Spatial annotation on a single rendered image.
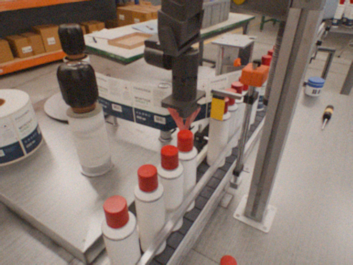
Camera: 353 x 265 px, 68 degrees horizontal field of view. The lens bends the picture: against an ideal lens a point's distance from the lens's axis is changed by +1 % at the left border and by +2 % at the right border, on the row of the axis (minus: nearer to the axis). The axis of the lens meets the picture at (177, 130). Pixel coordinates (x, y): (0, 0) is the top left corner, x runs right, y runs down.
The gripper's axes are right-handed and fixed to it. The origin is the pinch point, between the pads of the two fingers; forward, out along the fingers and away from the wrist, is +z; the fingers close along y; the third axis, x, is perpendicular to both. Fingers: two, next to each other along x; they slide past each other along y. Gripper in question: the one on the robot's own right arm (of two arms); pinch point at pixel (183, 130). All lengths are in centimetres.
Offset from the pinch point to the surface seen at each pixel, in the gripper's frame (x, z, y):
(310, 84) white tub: 19, 12, -80
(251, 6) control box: 11.3, -28.1, -3.6
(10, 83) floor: -323, 101, -107
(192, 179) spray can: 8.7, 3.6, 10.6
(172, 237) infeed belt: 8.7, 13.9, 18.4
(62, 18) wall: -403, 53, -262
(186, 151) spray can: 7.4, -3.5, 11.1
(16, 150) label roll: -42.3, 10.6, 20.8
